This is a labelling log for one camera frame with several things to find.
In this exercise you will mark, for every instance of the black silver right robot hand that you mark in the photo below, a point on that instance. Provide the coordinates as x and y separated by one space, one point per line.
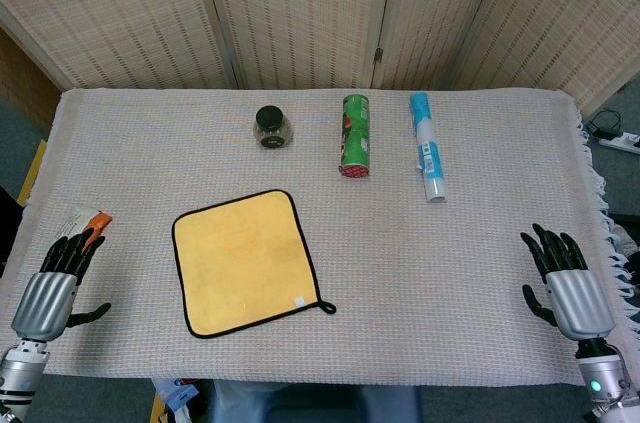
577 298

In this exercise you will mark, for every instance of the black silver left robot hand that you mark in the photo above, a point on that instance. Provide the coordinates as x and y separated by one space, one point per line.
47 295

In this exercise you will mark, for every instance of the yellow cloth with black edge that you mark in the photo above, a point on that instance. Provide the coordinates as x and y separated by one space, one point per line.
245 263

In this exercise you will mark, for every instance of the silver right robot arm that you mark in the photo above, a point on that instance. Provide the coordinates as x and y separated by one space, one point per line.
605 378

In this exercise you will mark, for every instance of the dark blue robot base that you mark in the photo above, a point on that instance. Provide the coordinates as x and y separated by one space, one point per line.
320 405

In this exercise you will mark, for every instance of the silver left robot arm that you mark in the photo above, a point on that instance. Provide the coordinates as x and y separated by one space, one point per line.
20 373

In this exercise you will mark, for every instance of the white orange tube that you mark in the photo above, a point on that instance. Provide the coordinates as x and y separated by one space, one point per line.
75 223

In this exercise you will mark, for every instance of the yellow flat board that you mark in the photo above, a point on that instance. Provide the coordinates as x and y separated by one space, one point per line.
32 173

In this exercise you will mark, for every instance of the white power strip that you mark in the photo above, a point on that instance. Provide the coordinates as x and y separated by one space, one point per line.
622 142

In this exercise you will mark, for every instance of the blue white plastic bag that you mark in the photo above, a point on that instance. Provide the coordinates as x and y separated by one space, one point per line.
172 400

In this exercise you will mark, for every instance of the white woven tablecloth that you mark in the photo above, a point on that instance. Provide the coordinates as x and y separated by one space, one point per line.
400 268

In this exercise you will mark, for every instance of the blue white rolled bag pack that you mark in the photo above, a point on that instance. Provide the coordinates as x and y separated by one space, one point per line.
427 143

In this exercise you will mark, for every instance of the green chip can red lid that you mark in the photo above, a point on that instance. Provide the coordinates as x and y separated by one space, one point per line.
355 138

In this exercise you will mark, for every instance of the glass jar with black lid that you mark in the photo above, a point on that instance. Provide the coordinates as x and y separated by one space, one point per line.
272 128

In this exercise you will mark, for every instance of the metal screen hinge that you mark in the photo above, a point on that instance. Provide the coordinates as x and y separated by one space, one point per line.
379 54

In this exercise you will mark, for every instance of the beige woven folding screen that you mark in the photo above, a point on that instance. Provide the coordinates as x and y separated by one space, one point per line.
300 8

